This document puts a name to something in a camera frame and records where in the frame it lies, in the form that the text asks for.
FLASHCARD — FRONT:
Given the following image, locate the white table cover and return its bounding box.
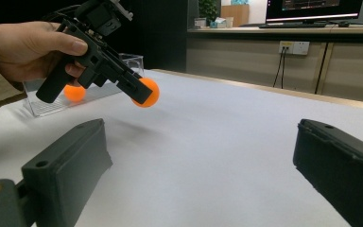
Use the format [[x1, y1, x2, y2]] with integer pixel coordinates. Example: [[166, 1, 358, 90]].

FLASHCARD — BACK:
[[0, 69, 363, 227]]

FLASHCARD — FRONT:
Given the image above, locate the black socket cable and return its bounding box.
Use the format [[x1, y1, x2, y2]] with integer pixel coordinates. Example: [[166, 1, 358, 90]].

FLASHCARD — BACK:
[[279, 46, 288, 89], [272, 46, 285, 88]]

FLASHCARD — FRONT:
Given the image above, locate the black hanging cable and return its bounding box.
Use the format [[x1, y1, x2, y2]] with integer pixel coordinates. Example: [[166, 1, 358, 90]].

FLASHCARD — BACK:
[[314, 26, 335, 95]]

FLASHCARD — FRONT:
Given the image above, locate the large computer monitor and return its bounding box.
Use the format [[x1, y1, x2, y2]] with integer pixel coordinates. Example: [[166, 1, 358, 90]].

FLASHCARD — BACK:
[[266, 0, 363, 25]]

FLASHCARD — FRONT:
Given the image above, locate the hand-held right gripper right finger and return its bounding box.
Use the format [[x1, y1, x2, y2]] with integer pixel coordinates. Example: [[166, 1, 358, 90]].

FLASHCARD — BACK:
[[292, 118, 363, 227]]

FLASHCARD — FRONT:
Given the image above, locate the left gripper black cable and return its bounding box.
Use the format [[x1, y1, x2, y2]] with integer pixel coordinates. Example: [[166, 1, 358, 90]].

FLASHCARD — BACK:
[[41, 3, 88, 26]]

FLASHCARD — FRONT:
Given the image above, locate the green potted plant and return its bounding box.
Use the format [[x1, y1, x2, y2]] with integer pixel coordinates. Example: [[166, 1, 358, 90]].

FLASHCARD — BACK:
[[198, 0, 220, 22]]

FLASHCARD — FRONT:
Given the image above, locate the clear plastic container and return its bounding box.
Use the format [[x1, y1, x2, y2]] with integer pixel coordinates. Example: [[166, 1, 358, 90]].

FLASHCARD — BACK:
[[23, 53, 146, 118]]

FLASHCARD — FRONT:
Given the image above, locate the tissue box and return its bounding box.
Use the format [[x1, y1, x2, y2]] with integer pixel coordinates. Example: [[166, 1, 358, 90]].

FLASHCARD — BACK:
[[210, 17, 228, 29]]

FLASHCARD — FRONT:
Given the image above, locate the white wall socket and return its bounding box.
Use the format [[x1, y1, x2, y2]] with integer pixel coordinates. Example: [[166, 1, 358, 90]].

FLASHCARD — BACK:
[[278, 41, 310, 57]]

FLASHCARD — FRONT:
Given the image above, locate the small white box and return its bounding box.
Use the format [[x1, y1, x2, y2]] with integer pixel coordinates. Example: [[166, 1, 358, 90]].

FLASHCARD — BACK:
[[194, 17, 208, 29]]

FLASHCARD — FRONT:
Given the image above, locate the orange ball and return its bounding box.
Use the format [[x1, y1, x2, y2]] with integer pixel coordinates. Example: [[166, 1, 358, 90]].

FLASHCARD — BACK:
[[130, 77, 161, 109], [63, 84, 87, 103]]

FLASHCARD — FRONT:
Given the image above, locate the beige wooden counter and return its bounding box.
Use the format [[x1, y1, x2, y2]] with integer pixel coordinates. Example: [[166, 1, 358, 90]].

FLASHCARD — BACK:
[[186, 26, 363, 105]]

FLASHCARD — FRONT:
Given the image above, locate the black curtain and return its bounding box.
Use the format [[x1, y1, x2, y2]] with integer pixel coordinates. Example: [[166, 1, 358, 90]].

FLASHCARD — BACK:
[[0, 0, 189, 73]]

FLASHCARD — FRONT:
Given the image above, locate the black keyboard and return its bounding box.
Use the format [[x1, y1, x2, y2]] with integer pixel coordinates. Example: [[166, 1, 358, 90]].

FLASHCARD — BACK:
[[258, 21, 327, 29]]

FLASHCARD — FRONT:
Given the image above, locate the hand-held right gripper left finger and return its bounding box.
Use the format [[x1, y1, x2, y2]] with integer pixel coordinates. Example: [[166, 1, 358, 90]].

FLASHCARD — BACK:
[[21, 118, 114, 227]]

